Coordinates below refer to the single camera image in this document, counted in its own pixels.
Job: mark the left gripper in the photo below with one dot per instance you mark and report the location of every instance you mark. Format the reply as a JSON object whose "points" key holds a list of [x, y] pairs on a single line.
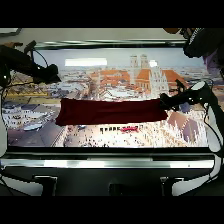
{"points": [[48, 74]]}

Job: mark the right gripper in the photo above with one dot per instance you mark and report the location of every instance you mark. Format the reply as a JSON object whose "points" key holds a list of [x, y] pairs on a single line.
{"points": [[173, 101]]}

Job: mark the red T-shirt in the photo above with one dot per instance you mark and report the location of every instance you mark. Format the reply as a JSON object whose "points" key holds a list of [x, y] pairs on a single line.
{"points": [[110, 111]]}

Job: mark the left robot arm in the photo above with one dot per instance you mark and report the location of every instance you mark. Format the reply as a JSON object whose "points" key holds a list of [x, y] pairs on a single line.
{"points": [[16, 60]]}

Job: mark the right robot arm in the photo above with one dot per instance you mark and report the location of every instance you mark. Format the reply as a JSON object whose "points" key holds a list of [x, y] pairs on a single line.
{"points": [[200, 91]]}

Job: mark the lilac garment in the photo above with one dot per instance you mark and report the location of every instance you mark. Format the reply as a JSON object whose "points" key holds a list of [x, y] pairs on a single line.
{"points": [[215, 65]]}

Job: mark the black garment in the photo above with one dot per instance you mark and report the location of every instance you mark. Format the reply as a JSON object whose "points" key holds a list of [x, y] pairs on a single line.
{"points": [[203, 41]]}

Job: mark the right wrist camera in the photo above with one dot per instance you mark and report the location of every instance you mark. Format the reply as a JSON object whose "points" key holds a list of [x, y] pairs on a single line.
{"points": [[181, 86]]}

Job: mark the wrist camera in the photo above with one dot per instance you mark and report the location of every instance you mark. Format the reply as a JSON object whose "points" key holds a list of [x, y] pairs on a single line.
{"points": [[30, 46], [181, 86]]}

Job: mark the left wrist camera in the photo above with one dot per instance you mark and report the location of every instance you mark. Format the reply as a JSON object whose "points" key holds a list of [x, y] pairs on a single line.
{"points": [[30, 46]]}

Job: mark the silver frame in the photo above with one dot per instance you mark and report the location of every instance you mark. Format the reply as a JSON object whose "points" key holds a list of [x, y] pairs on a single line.
{"points": [[110, 164]]}

